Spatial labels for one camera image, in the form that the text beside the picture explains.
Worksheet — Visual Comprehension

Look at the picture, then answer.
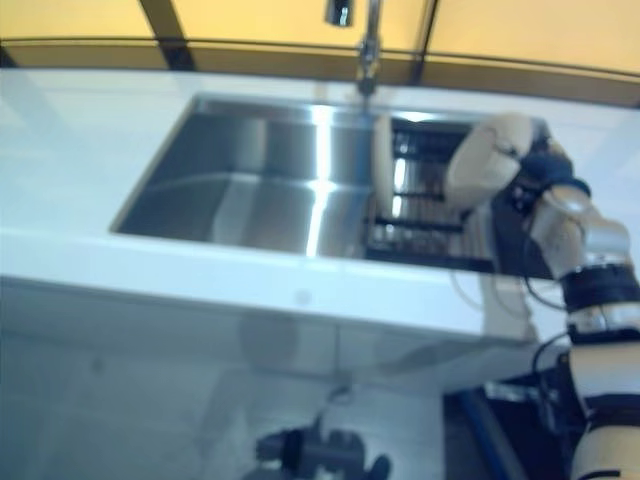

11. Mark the stainless steel double sink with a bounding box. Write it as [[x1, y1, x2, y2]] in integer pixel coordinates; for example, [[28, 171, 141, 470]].
[[108, 92, 556, 279]]

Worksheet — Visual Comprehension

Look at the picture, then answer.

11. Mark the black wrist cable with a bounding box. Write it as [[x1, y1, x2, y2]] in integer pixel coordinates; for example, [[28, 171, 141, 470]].
[[522, 244, 571, 381]]

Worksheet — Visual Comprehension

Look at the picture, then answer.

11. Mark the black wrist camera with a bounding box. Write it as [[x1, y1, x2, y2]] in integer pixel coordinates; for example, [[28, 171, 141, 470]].
[[504, 179, 539, 216]]

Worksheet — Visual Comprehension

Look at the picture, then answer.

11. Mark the chrome pull-down kitchen faucet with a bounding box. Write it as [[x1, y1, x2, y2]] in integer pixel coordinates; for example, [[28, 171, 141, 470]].
[[323, 0, 384, 99]]

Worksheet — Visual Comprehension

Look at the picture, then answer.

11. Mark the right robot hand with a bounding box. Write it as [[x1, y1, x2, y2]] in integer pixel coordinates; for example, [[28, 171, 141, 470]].
[[517, 127, 576, 190]]

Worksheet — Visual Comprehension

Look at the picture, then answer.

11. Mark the black dish drying rack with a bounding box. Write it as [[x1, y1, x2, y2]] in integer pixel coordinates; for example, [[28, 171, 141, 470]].
[[362, 117, 496, 271]]

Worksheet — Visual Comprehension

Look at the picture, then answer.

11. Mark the white cabinet door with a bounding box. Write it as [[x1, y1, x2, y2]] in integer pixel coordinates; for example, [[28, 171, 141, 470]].
[[0, 277, 341, 480], [335, 319, 531, 401]]

